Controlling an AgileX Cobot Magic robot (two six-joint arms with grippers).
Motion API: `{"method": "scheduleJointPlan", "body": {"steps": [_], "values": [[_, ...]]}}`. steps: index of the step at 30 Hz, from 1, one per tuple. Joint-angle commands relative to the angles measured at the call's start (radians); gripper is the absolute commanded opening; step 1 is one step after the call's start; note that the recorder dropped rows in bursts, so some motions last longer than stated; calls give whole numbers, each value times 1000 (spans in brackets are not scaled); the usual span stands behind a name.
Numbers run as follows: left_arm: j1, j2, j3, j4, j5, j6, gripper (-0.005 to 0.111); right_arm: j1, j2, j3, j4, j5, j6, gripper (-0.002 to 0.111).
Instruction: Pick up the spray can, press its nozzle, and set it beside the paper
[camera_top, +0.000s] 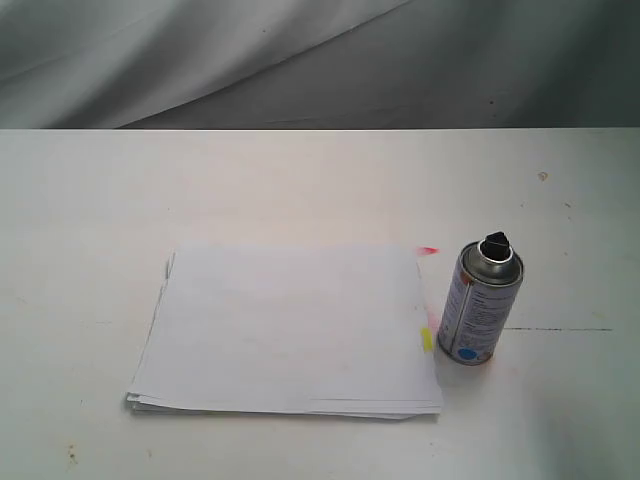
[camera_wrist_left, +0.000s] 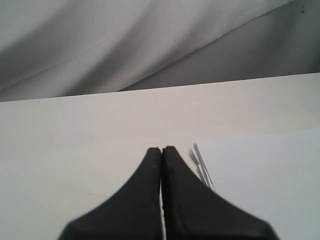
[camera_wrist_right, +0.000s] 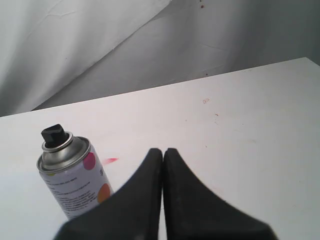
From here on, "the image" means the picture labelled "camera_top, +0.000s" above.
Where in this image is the silver spray paint can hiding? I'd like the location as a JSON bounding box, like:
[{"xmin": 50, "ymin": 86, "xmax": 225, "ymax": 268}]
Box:
[{"xmin": 437, "ymin": 231, "xmax": 524, "ymax": 365}]

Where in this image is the white paper stack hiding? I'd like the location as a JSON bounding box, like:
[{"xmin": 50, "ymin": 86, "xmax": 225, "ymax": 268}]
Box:
[{"xmin": 127, "ymin": 245, "xmax": 443, "ymax": 419}]

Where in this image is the yellow sticky tab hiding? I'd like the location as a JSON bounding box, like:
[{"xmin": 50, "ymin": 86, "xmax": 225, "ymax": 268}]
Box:
[{"xmin": 421, "ymin": 327, "xmax": 433, "ymax": 352}]

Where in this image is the white backdrop cloth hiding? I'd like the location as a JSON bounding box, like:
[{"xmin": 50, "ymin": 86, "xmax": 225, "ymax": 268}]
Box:
[{"xmin": 0, "ymin": 0, "xmax": 414, "ymax": 129}]

